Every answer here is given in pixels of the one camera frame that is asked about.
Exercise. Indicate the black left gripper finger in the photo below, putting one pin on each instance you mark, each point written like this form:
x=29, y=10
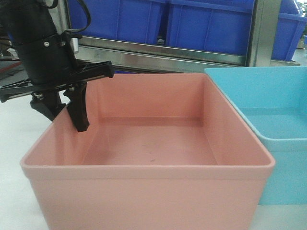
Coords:
x=77, y=106
x=47, y=103

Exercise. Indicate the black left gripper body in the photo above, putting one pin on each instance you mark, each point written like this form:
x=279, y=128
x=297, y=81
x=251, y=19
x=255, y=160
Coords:
x=50, y=64

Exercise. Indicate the pink plastic box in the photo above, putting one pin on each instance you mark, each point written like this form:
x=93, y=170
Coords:
x=162, y=152

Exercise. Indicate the light blue plastic box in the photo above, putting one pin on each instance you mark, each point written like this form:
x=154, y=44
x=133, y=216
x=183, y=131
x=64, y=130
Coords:
x=273, y=102

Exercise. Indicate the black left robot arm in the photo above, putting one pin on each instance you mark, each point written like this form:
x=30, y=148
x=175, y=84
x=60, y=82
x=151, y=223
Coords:
x=27, y=21

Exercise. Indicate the blue bin under shelf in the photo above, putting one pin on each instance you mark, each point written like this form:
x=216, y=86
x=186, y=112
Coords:
x=127, y=72

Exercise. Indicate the stainless steel shelf rack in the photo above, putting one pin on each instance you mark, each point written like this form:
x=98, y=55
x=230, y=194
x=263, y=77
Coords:
x=136, y=57

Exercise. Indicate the large blue crate left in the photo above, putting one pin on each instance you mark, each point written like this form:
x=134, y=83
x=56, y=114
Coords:
x=125, y=20

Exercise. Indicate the large blue crate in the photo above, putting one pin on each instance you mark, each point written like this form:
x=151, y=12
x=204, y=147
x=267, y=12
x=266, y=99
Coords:
x=209, y=25
x=125, y=20

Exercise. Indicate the large blue crate right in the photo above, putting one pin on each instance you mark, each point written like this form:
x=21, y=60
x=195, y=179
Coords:
x=209, y=25

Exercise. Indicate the blue crate far right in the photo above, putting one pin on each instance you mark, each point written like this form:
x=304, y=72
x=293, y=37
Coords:
x=290, y=27

